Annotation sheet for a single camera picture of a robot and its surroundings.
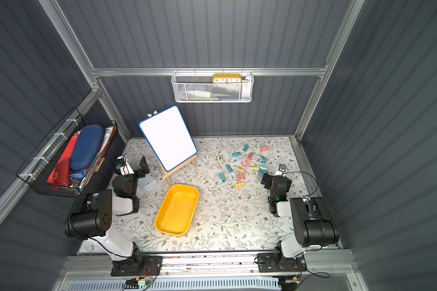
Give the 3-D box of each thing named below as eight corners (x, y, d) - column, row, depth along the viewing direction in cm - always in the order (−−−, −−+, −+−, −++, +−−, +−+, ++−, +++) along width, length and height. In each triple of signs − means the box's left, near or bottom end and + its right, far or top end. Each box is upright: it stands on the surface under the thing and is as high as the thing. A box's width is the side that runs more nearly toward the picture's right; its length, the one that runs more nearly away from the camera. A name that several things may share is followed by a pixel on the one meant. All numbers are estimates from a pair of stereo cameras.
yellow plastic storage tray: (155, 237, 83) (151, 233, 78) (166, 190, 98) (163, 184, 93) (195, 237, 83) (194, 233, 78) (200, 190, 98) (198, 183, 93)
